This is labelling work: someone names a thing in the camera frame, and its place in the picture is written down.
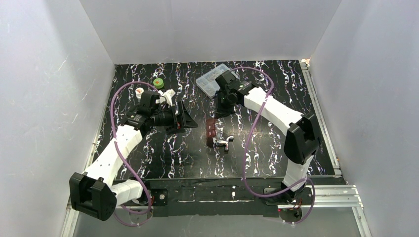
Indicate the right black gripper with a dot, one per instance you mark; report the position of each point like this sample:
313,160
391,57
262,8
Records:
222,106

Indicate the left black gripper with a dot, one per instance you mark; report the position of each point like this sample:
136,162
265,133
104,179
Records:
178,116

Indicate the red weekly pill organizer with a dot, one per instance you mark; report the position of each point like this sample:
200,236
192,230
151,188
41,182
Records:
210,131

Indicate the white pill bottle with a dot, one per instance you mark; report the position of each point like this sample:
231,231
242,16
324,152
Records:
138,93

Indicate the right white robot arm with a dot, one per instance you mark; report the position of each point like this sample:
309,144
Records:
302,132

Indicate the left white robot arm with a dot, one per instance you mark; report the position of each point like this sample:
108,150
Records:
93,191

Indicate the clear plastic compartment box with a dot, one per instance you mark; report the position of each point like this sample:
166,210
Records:
207,84

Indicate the green capped dark bottle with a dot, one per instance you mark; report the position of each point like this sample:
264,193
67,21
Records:
158,83

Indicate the chrome metal faucet fitting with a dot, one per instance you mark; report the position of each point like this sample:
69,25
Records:
221,142

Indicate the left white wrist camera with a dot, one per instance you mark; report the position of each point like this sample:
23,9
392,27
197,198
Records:
167,97

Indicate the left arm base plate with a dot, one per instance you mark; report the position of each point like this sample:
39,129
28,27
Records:
159,197

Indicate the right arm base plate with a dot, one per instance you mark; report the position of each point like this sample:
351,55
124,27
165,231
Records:
295,209

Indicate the aluminium frame rail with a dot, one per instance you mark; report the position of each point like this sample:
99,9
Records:
205,180

